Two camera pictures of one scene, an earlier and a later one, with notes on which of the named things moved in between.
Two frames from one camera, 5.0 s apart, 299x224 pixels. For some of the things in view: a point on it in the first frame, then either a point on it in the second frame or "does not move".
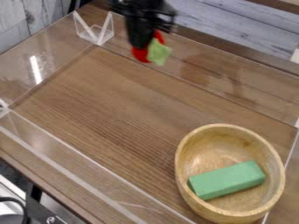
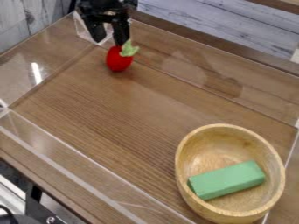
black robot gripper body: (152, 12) -> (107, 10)
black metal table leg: (36, 192) does not move
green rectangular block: (227, 180) does not move
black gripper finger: (140, 29) -> (97, 29)
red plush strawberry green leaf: (156, 53) -> (119, 56)
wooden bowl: (228, 173) does not move
